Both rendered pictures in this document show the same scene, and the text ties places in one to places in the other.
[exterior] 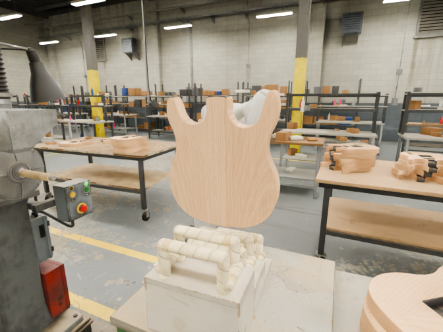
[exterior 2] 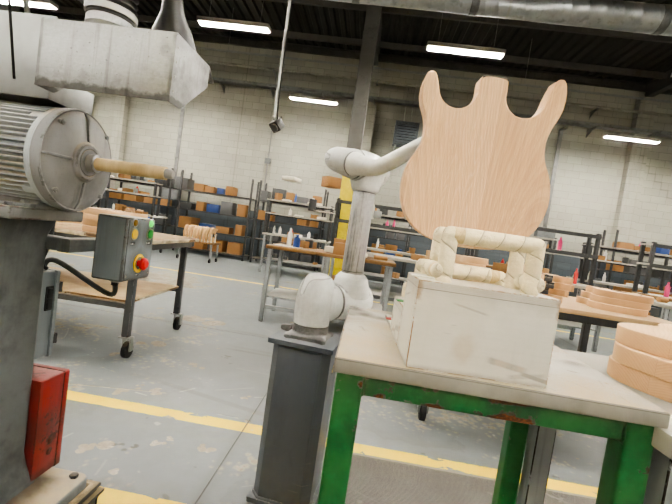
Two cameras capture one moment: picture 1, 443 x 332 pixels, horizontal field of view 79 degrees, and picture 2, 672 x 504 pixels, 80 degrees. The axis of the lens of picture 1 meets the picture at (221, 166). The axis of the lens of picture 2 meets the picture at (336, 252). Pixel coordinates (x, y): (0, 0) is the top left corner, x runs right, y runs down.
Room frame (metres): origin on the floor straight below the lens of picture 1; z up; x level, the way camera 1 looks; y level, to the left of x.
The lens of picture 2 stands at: (-0.04, 0.62, 1.17)
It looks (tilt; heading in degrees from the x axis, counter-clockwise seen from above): 3 degrees down; 341
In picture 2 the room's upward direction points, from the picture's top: 8 degrees clockwise
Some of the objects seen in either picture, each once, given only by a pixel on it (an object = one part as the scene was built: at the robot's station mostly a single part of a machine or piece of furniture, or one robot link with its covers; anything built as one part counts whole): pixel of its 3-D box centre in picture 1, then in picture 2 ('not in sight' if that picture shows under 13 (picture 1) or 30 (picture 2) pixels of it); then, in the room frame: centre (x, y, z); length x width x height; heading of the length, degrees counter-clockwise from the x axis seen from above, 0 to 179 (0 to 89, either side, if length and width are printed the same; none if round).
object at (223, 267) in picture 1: (223, 274); (532, 270); (0.57, 0.00, 1.15); 0.03 x 0.03 x 0.09
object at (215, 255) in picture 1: (192, 250); (493, 240); (0.60, 0.07, 1.20); 0.20 x 0.03 x 0.03; 69
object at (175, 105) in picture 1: (180, 111); (435, 92); (0.82, 0.12, 1.53); 0.07 x 0.04 x 0.09; 69
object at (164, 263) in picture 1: (164, 259); (446, 257); (0.63, 0.15, 1.15); 0.03 x 0.03 x 0.09
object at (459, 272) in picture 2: (215, 247); (463, 272); (0.75, 0.02, 1.12); 0.20 x 0.03 x 0.03; 69
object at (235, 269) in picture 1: (232, 275); (526, 282); (0.60, -0.03, 1.12); 0.11 x 0.03 x 0.03; 160
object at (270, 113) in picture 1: (265, 109); (545, 103); (0.73, -0.12, 1.54); 0.07 x 0.04 x 0.10; 69
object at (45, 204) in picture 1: (51, 202); (86, 244); (1.35, 0.92, 1.02); 0.19 x 0.04 x 0.04; 156
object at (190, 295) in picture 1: (201, 298); (471, 325); (0.64, 0.06, 1.02); 0.27 x 0.15 x 0.17; 70
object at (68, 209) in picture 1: (62, 203); (98, 253); (1.41, 0.90, 0.99); 0.24 x 0.21 x 0.26; 66
